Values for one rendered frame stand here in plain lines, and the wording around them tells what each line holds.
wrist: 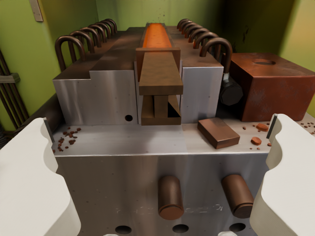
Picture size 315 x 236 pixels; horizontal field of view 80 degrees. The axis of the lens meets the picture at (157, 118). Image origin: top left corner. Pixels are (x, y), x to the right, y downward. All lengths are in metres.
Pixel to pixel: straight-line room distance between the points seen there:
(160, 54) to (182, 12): 0.51
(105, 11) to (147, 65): 0.56
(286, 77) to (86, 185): 0.27
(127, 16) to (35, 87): 0.39
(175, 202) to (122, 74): 0.15
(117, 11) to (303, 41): 0.51
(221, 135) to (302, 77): 0.12
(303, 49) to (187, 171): 0.32
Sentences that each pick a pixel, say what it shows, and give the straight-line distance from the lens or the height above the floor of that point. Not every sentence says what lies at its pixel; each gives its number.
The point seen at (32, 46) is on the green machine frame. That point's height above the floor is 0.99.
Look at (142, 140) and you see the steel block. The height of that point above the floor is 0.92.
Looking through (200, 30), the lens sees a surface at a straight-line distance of 0.34.
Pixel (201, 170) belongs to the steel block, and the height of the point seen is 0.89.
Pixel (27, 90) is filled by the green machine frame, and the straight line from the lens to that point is 0.46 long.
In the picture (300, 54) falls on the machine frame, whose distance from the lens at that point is 0.45.
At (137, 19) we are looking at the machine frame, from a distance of 0.70.
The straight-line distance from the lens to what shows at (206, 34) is 0.29.
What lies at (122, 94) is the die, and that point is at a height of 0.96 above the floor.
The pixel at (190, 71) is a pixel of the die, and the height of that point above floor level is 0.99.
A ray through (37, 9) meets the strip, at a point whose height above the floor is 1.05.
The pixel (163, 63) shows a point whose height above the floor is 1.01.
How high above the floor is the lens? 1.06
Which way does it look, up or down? 32 degrees down
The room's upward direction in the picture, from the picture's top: 1 degrees counter-clockwise
